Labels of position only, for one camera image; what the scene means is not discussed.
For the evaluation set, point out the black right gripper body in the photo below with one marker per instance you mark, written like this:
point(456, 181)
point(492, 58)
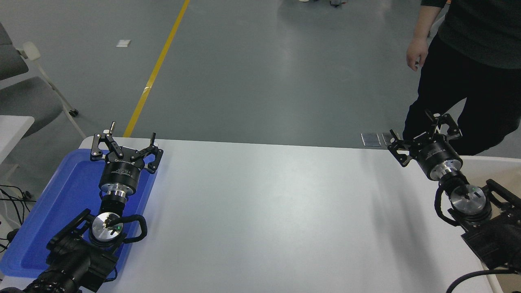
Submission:
point(435, 154)

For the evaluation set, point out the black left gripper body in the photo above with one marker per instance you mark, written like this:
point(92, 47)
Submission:
point(120, 173)

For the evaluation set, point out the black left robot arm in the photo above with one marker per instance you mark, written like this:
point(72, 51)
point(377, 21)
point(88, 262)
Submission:
point(73, 260)

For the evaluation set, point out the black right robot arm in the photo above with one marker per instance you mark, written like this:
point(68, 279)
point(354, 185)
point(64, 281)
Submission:
point(496, 240)

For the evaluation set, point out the person's right hand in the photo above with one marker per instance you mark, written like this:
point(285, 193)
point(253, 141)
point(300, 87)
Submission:
point(417, 51)

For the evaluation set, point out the silver floor plate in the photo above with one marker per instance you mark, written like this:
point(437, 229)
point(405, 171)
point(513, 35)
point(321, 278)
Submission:
point(370, 139)
point(386, 137)

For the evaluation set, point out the person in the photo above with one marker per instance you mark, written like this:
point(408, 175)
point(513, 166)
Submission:
point(480, 81)

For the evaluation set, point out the blue plastic tray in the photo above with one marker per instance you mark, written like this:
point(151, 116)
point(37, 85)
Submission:
point(61, 203)

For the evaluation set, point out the large pale bin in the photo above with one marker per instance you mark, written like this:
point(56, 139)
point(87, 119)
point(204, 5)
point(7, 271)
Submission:
point(500, 171)

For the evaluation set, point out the grey office chair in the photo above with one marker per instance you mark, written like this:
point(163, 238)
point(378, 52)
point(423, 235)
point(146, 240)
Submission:
point(28, 101)

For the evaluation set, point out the white side table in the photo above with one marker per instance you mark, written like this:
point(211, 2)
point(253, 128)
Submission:
point(12, 130)

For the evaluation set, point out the grey wheeled base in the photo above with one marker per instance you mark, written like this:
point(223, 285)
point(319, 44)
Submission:
point(336, 2)

